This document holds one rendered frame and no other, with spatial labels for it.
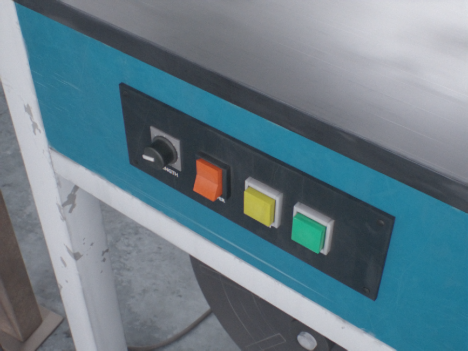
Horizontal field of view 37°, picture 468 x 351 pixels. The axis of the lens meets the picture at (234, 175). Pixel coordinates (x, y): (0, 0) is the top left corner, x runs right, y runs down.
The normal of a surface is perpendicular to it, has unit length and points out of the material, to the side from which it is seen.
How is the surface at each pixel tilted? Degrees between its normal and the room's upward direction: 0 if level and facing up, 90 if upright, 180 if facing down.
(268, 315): 90
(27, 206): 0
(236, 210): 90
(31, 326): 90
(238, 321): 90
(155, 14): 0
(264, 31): 0
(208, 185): 67
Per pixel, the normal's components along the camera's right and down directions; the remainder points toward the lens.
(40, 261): 0.00, -0.73
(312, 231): -0.61, 0.55
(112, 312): 0.79, 0.42
